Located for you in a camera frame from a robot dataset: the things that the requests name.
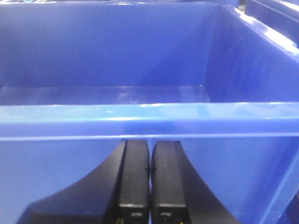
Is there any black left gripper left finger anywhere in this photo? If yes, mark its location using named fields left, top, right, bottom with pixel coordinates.
left=17, top=140, right=150, bottom=224

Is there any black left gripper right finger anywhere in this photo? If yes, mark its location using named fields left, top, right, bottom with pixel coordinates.
left=151, top=140, right=239, bottom=224

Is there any blue bin before left gripper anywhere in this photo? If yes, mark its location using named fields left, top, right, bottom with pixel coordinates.
left=0, top=1, right=299, bottom=224

